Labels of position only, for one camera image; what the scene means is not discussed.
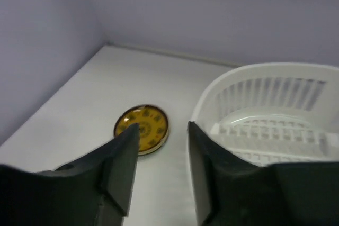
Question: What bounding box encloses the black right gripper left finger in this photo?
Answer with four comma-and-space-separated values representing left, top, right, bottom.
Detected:
39, 124, 139, 217

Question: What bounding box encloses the mustard yellow plate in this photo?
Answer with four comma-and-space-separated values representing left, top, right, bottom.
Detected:
113, 104, 170, 156

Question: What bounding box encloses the white plastic dish rack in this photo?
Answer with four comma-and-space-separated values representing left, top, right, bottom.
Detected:
191, 62, 338, 166

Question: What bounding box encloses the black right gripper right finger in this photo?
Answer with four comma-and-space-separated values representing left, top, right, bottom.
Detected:
188, 122, 281, 225

